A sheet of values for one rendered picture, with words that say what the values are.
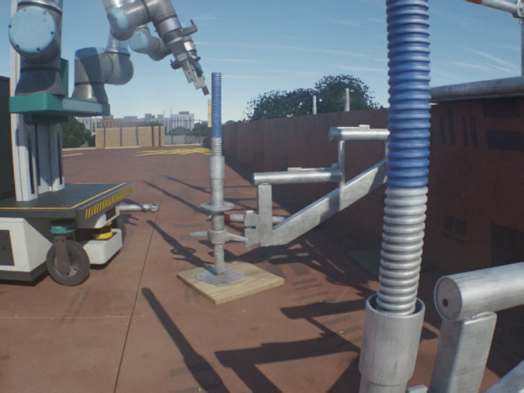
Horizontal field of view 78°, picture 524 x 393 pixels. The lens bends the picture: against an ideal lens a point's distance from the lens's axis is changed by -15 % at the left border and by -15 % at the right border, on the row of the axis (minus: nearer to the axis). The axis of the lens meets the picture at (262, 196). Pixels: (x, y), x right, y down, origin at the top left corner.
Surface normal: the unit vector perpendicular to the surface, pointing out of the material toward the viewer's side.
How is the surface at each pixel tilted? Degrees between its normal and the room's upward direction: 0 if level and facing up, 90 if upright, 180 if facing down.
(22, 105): 90
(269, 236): 90
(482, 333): 90
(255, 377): 0
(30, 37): 95
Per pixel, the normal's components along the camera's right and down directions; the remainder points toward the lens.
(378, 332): -0.70, 0.12
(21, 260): 0.04, 0.17
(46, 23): 0.44, 0.23
